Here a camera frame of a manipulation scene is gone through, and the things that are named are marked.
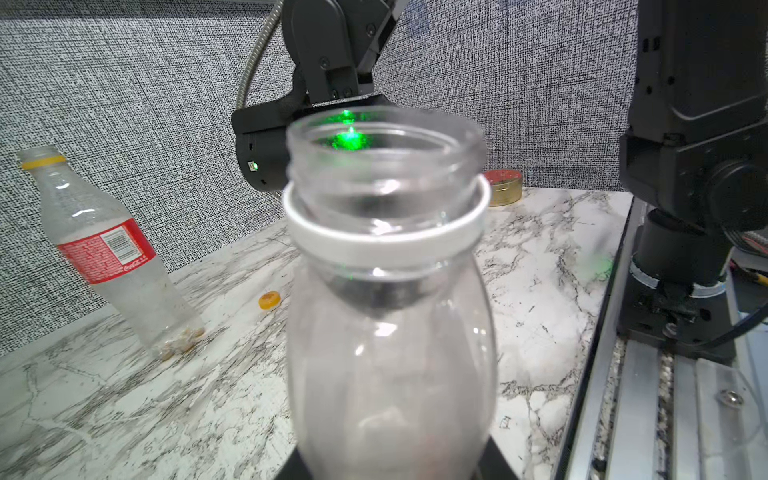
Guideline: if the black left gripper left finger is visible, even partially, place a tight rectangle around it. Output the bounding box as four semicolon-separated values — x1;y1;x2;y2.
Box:
274;448;312;480

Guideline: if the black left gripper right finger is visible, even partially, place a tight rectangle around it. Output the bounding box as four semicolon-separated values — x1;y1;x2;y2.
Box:
479;437;519;480

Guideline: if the clear bottle purple label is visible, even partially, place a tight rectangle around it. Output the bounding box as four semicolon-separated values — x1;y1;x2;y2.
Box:
282;106;497;479

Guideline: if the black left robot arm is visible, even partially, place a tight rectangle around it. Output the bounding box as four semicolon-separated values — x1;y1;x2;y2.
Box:
273;1;767;479

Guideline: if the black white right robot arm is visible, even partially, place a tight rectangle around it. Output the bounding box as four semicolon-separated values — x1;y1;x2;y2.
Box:
231;0;407;192

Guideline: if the yellow bottle cap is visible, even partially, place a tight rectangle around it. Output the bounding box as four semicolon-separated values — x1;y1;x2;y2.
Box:
258;291;282;310

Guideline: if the clear bottle red label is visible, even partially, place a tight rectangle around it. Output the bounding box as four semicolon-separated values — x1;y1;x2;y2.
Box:
17;146;205;360

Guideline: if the round gold tin red lid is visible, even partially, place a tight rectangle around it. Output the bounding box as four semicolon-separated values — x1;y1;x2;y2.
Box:
484;169;523;207

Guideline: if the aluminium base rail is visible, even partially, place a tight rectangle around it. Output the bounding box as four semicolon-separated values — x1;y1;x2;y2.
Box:
552;200;767;479

